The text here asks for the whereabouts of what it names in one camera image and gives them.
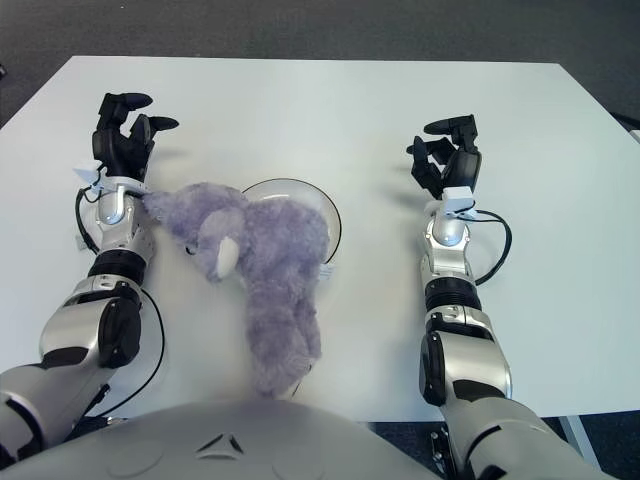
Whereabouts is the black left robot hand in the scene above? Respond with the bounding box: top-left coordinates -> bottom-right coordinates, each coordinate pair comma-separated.
90,92 -> 180,184

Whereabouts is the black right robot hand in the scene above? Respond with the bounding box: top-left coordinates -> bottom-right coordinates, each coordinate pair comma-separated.
405,114 -> 484,201

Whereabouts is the purple plush bunny doll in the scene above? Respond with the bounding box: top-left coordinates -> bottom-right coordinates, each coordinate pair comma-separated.
142,183 -> 335,400

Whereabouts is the white plate with black rim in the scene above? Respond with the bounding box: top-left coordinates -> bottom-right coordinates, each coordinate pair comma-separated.
239,178 -> 345,266

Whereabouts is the grey table leg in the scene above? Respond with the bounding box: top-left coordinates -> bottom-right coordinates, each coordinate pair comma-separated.
558,414 -> 599,480

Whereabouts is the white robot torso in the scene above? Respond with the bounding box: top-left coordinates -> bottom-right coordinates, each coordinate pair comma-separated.
9,399 -> 441,480

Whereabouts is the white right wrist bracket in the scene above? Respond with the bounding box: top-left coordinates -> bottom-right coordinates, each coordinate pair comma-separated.
424,185 -> 480,221

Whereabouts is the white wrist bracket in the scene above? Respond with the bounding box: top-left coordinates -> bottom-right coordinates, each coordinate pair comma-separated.
424,185 -> 480,221
72,162 -> 151,199

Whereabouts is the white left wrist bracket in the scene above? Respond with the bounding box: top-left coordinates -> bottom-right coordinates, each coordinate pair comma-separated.
72,162 -> 151,199

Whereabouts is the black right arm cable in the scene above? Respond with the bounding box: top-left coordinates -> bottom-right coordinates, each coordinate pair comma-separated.
469,209 -> 514,286

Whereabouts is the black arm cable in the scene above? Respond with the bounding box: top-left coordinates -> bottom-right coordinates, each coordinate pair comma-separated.
469,209 -> 514,286
74,189 -> 167,417

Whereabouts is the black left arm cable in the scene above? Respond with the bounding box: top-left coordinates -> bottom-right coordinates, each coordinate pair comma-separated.
74,189 -> 167,417

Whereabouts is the black metal stand bracket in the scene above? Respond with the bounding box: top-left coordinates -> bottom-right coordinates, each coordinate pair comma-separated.
429,428 -> 454,480

